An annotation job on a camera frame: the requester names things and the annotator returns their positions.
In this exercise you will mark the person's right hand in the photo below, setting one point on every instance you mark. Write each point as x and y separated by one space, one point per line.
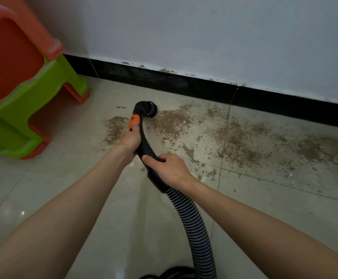
172 171

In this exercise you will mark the person's left hand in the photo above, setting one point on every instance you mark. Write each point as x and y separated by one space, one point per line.
129 140

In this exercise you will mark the person's left forearm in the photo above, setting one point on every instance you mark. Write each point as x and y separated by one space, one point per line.
49 220

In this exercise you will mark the person's right forearm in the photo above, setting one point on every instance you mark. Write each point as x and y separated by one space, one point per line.
273 238

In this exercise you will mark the black baseboard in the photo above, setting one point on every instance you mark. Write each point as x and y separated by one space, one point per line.
215 90

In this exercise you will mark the green plastic stool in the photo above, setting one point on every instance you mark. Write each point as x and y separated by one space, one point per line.
26 98

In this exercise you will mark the orange plastic stool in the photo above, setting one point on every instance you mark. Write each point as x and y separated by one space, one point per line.
9 55

